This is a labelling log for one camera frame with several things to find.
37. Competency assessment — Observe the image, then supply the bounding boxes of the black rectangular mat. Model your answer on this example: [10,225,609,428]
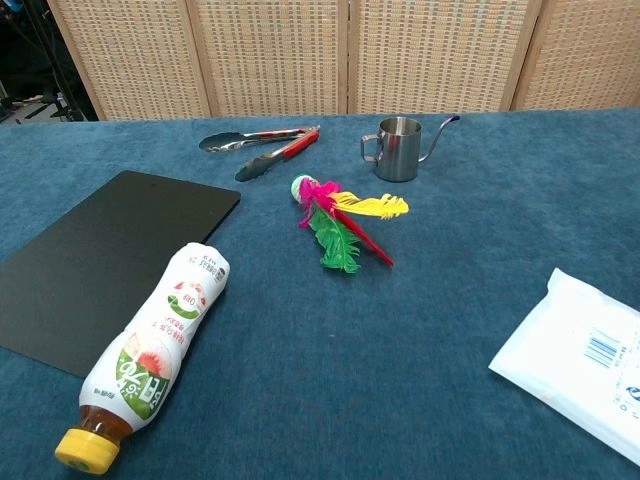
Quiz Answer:
[0,170,243,379]

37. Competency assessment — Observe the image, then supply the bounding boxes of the colourful feather shuttlecock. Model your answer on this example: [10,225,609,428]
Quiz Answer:
[290,174,410,274]

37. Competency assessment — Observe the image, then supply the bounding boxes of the steel tongs with red grips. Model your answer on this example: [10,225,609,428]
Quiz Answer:
[198,125,321,183]

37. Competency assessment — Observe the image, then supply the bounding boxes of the blue velvet tablecloth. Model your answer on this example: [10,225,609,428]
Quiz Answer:
[0,105,640,480]

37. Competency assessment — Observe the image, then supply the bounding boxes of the steel gooseneck pouring cup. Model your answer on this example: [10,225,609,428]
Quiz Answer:
[360,114,461,183]

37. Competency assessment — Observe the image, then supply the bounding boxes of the woven rattan folding screen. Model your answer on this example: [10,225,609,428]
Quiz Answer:
[46,0,640,121]

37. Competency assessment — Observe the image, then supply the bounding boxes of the tea bottle with yellow cap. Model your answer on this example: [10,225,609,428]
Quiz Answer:
[54,241,232,475]

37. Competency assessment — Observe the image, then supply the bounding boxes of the white tissue pack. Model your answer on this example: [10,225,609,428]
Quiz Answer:
[488,267,640,468]

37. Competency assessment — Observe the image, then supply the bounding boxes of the black equipment stand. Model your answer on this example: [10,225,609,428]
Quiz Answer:
[0,0,100,125]

